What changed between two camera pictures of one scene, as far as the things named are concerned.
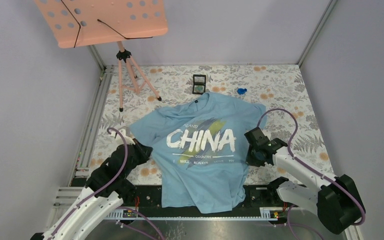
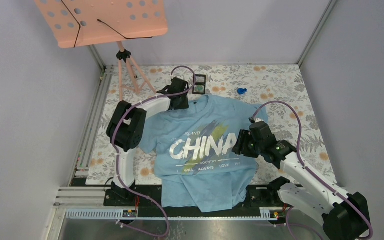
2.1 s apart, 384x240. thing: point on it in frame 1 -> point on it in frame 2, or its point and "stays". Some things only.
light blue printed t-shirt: [199, 151] stays
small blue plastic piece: [241, 91] stays
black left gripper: [145, 151] -> [183, 105]
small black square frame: [199, 82] stays
